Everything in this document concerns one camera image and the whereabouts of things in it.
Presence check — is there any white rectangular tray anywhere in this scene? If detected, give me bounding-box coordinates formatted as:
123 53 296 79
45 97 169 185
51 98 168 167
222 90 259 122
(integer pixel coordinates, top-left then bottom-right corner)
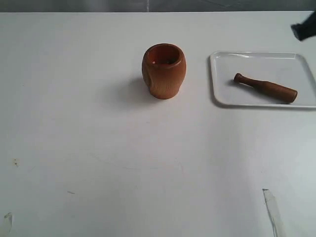
209 51 316 110

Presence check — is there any wooden pestle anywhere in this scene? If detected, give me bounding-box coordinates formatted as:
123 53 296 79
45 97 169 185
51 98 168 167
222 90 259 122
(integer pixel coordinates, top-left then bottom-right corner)
233 73 298 104

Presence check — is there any wooden cup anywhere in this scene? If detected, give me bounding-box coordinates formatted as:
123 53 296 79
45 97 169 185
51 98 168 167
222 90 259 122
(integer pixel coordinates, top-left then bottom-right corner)
141 43 187 99

